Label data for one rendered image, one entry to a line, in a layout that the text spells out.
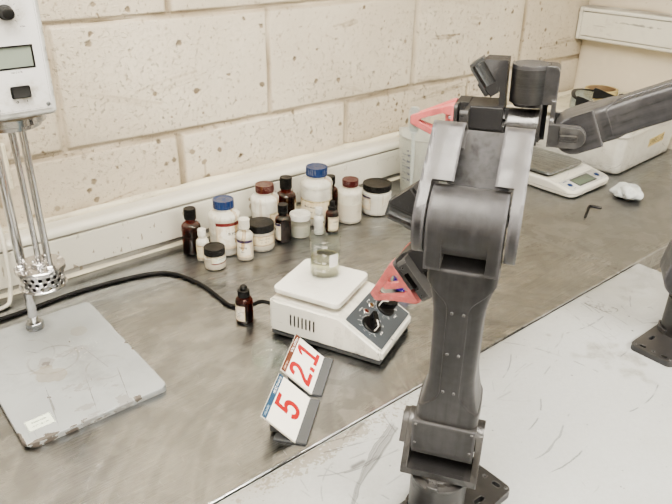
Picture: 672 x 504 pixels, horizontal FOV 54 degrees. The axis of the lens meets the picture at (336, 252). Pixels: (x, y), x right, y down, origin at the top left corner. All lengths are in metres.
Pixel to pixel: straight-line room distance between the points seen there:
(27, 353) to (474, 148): 0.77
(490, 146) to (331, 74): 0.99
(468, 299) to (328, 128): 1.06
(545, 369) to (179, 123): 0.83
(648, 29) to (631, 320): 1.16
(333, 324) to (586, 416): 0.39
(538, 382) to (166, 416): 0.54
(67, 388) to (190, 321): 0.24
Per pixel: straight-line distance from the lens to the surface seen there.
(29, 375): 1.09
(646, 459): 0.98
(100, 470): 0.91
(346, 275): 1.10
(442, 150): 0.60
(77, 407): 1.00
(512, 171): 0.59
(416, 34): 1.77
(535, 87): 1.06
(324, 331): 1.05
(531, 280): 1.33
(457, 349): 0.65
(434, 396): 0.70
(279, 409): 0.92
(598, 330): 1.22
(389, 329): 1.06
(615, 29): 2.28
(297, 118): 1.55
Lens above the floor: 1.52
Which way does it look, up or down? 27 degrees down
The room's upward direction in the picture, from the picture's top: 1 degrees clockwise
